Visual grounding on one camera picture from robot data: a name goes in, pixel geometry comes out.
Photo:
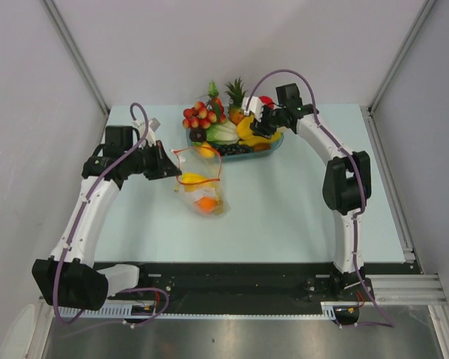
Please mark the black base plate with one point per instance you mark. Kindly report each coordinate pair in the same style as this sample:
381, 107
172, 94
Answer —
248, 289

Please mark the red apple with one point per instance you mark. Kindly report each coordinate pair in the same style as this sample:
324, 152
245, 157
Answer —
267, 101

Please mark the aluminium frame post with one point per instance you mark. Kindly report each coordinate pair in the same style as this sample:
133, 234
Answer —
405, 48
70, 44

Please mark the yellow mango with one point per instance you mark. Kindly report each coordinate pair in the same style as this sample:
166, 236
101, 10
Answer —
205, 150

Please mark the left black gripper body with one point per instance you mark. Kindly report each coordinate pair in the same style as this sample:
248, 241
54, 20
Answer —
147, 161

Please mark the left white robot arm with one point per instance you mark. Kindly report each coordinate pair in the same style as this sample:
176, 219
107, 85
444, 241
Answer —
103, 176

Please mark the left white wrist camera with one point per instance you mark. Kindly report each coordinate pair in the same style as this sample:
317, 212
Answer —
148, 129

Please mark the teal plastic fruit tray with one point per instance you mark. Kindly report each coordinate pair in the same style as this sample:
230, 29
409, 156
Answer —
258, 150

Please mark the yellow banana bunch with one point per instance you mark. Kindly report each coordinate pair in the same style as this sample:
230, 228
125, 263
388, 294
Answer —
190, 178

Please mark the aluminium front rail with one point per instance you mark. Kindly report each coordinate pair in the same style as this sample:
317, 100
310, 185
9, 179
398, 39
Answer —
408, 288

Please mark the small pineapple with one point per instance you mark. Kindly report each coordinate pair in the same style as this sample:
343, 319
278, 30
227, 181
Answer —
236, 94

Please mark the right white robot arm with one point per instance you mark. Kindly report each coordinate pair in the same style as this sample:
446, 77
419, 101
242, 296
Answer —
347, 180

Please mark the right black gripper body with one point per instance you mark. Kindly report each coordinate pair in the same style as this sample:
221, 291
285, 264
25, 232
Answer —
272, 119

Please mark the left aluminium frame post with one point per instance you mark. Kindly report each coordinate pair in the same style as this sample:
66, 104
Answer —
70, 44

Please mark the yellow bell pepper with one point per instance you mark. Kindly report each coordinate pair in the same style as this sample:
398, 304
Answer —
246, 136

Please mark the orange fruit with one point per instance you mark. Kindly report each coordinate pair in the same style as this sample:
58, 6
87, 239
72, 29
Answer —
207, 204

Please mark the red strawberry cluster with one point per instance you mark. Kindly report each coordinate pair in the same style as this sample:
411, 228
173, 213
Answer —
203, 115

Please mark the right aluminium frame post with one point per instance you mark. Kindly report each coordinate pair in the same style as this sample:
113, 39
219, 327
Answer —
405, 48

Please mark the dark blue grape bunch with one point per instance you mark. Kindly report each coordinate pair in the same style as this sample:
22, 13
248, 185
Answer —
233, 149

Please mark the dark purple mangosteen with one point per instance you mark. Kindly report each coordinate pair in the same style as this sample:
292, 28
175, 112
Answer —
198, 135

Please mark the clear zip top bag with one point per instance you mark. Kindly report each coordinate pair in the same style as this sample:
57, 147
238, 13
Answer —
188, 160

